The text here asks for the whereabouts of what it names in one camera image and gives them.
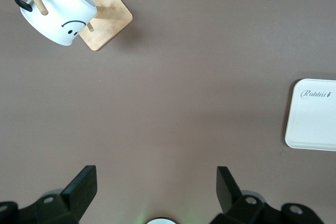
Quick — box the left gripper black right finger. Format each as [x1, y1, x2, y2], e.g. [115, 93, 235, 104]
[209, 166, 284, 224]

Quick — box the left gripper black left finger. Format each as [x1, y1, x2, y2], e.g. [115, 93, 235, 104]
[18, 165, 98, 224]

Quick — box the white smiley mug black handle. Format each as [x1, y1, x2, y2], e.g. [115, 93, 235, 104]
[10, 0, 97, 47]

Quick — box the cream rectangular rabbit tray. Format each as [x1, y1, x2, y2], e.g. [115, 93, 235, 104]
[285, 78, 336, 152]

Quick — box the wooden mug rack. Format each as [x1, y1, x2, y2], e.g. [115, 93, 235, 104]
[5, 0, 133, 51]

